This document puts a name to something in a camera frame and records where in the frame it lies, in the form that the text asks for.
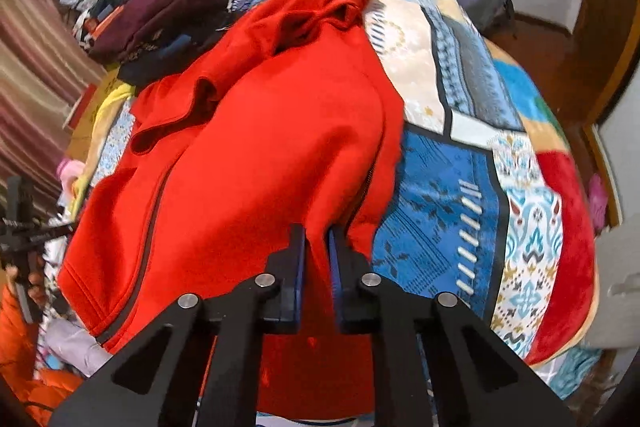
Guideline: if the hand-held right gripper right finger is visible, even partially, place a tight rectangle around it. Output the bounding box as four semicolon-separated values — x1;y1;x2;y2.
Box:
327;227;576;427

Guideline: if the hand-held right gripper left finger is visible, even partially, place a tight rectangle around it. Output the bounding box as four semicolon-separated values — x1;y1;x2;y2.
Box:
47;223;307;427

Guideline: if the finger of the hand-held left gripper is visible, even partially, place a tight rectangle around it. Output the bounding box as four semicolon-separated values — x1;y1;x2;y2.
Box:
36;218;77;242

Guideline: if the red zip jacket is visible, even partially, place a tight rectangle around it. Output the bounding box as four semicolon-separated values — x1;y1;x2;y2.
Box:
56;0;406;418

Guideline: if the person's left hand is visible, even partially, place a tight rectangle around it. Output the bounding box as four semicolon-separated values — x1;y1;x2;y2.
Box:
26;271;49;307

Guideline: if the pink cloth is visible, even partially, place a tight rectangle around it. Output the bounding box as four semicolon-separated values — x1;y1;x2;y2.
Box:
56;158;90;200

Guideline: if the lavender cloth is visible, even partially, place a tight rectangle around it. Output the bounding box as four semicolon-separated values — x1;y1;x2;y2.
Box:
41;316;115;379

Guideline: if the orange puffer jacket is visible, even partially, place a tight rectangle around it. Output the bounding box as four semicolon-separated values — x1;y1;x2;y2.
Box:
0;279;85;415

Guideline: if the patchwork patterned blanket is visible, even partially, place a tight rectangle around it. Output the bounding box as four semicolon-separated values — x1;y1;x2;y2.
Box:
85;0;603;427

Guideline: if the yellow garment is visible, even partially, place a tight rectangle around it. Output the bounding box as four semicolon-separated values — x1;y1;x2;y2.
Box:
70;82;138;208

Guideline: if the striped brown curtain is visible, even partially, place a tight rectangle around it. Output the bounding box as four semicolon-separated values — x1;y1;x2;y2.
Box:
0;0;110;208

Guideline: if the folded navy garment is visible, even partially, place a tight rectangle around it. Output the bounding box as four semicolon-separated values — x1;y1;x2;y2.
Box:
117;29;228;86

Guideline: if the black patterned garment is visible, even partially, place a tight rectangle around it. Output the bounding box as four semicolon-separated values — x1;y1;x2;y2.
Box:
117;27;168;64

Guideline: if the pile of assorted clutter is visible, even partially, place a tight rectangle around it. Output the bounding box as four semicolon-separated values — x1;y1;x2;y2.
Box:
59;0;128;54

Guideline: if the folded maroon garment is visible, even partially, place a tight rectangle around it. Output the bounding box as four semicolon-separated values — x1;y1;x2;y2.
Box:
87;0;230;65

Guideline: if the wooden door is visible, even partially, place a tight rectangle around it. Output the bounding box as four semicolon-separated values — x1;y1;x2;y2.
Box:
567;0;640;130

